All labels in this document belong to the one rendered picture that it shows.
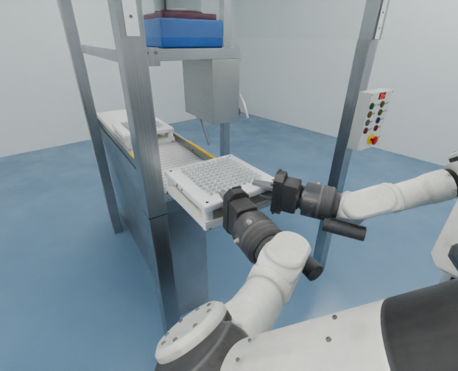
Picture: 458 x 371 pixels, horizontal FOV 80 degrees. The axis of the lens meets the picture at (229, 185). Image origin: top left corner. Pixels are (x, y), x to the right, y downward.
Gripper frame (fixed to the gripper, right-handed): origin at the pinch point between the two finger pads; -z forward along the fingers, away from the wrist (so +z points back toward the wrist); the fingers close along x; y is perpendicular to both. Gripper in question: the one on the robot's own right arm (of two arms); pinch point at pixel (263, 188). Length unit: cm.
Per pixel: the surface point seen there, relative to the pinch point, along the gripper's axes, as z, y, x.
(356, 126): 22, 71, -1
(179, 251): -41, 15, 51
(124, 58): -34.1, -7.8, -31.0
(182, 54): -29.3, 10.3, -31.2
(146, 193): -33.3, -8.3, 5.4
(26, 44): -336, 167, -20
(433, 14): 79, 333, -57
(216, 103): -23.1, 19.2, -16.5
